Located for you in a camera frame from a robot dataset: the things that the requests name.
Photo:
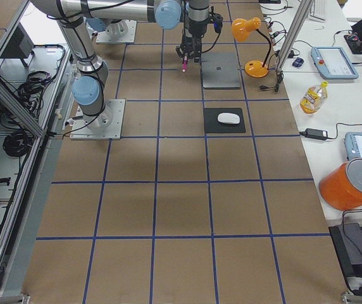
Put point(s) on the pink marker pen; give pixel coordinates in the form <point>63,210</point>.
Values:
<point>184,65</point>

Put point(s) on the white keyboard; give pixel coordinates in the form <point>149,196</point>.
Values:
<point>318,11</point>

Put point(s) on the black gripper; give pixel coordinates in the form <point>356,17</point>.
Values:
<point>192,32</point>

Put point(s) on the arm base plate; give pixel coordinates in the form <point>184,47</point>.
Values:
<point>111,123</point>
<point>122,32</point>

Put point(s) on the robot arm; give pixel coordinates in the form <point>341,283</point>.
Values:
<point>89,88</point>
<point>197,16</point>

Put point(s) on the orange cylinder container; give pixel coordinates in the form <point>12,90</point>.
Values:
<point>342,188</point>

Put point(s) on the black box on floor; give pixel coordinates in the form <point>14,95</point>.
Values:
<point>347,240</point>

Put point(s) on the orange desk lamp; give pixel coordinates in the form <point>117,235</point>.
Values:
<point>241,30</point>

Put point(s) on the yellow juice bottle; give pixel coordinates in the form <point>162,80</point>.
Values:
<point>314,98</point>

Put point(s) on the white computer mouse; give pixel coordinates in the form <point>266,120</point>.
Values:
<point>228,118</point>

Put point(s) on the black mousepad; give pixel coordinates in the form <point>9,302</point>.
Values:
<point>211,125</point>

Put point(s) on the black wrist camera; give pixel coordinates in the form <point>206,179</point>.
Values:
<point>217,21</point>

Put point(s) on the black power adapter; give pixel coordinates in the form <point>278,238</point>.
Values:
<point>317,134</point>

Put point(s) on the dark blue pouch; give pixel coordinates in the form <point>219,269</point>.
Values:
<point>298,62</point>

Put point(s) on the blue teach pendant far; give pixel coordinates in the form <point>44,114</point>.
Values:
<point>333,63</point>

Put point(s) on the silver laptop notebook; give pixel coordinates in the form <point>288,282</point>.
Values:
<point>220,71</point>

